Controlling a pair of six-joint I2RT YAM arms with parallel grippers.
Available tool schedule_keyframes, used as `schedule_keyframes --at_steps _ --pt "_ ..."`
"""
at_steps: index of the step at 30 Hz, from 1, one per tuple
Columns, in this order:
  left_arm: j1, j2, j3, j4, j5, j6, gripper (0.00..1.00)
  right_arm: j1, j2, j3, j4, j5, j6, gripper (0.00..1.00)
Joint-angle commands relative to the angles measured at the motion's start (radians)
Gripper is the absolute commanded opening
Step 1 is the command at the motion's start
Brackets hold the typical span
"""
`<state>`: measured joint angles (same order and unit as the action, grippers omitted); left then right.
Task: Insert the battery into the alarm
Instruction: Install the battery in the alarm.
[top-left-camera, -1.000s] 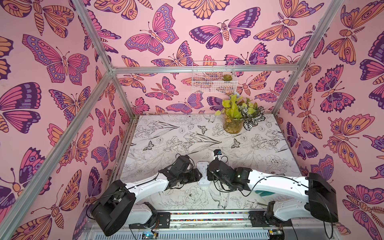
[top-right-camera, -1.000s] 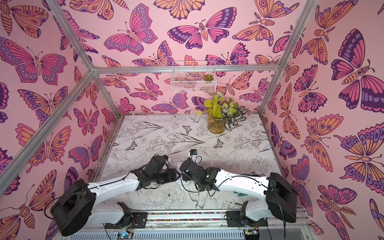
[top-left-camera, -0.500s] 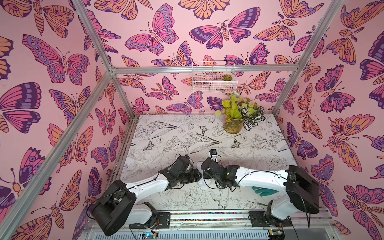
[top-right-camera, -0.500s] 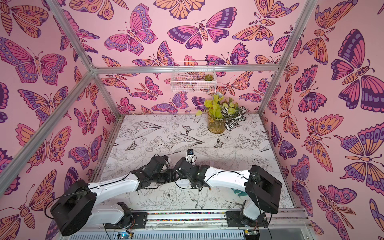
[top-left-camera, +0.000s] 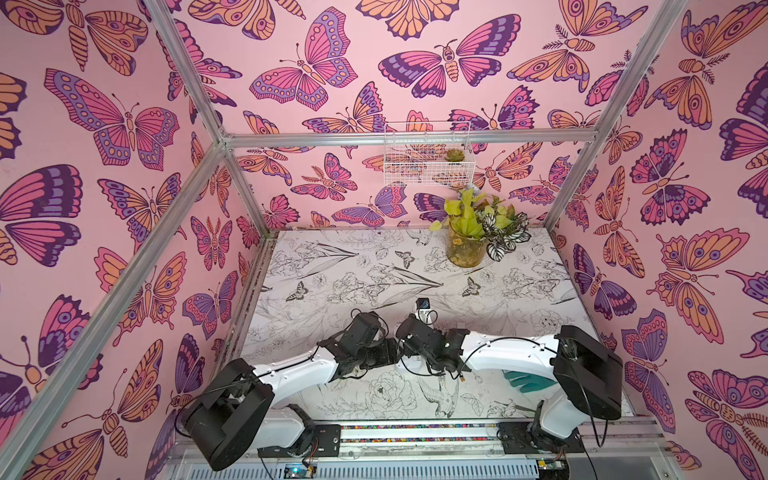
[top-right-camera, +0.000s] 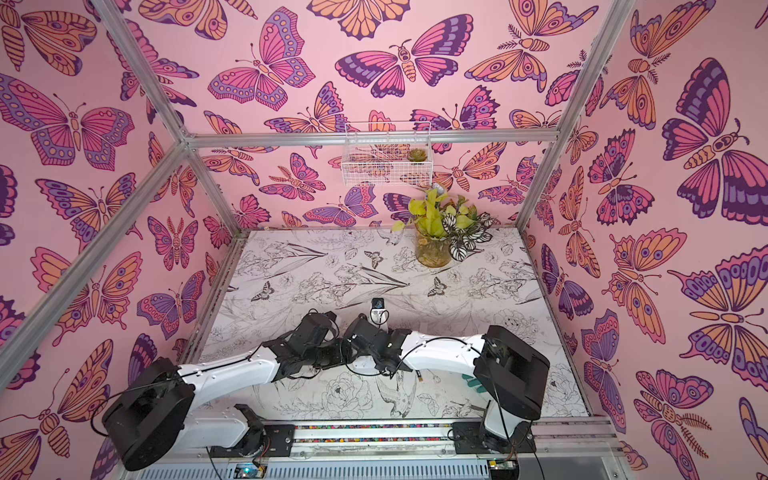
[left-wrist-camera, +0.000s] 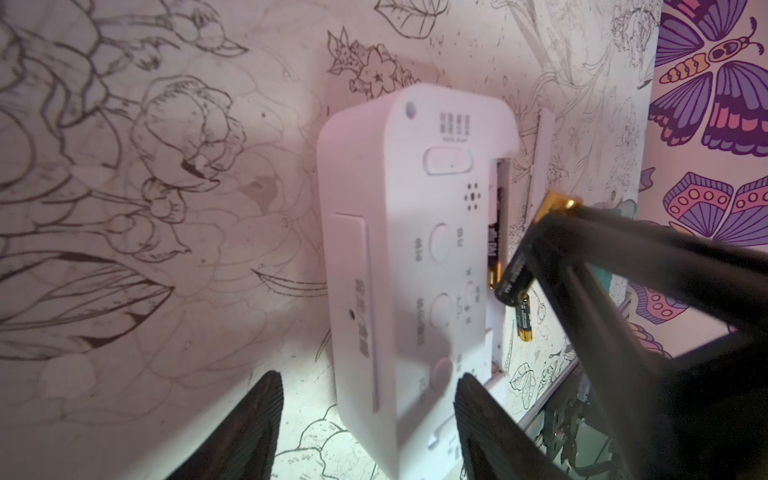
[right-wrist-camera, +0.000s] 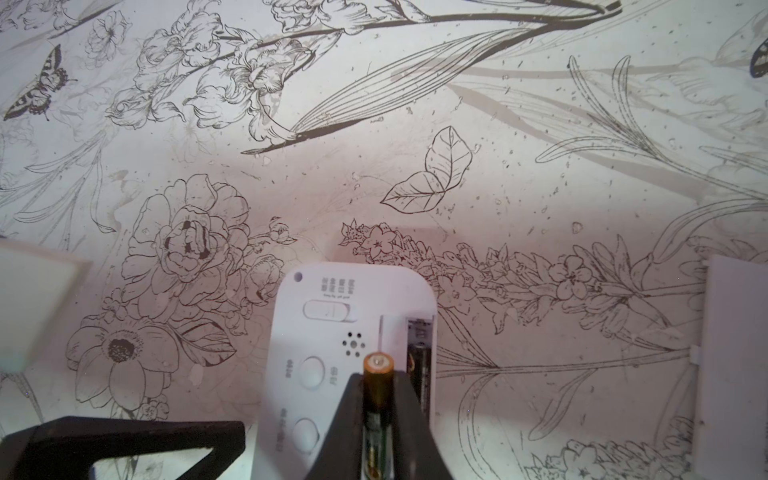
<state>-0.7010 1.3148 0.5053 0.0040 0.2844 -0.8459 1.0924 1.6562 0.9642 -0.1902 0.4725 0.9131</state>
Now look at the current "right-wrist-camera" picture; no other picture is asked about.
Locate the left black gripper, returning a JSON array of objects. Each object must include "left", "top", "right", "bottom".
[{"left": 1, "top": 238, "right": 91, "bottom": 374}]

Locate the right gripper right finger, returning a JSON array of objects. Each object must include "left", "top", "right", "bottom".
[{"left": 306, "top": 371, "right": 452, "bottom": 479}]

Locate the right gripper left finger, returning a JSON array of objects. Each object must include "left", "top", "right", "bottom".
[{"left": 1, "top": 416, "right": 246, "bottom": 479}]

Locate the black gold AAA battery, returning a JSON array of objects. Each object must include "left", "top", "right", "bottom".
[{"left": 363, "top": 352, "right": 394, "bottom": 479}]

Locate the white digital alarm clock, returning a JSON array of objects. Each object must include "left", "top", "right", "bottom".
[{"left": 251, "top": 262, "right": 438, "bottom": 479}]

